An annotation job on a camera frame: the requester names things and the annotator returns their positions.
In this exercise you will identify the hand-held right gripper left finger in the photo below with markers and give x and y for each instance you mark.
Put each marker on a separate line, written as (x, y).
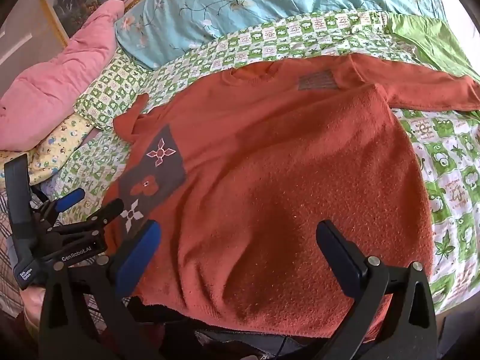
(137, 260)

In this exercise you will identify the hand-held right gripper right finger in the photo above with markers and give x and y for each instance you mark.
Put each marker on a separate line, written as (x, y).
(343, 258)

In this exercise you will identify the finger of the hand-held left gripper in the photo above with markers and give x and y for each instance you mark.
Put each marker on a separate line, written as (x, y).
(107, 212)
(71, 198)

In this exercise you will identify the orange knitted sweater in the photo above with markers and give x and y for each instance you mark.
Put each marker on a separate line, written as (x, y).
(281, 180)

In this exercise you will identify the yellow printed pillow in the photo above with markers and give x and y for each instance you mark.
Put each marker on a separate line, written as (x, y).
(63, 138)

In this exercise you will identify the green checkered pillow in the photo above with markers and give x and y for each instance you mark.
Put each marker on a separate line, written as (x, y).
(108, 86)

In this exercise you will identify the pink pillow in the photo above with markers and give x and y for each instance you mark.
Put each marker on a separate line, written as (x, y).
(63, 78)

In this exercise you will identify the green checkered bedsheet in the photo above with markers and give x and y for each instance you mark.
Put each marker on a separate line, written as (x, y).
(450, 180)

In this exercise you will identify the teal floral quilt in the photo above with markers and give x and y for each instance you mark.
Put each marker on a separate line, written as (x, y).
(240, 3)

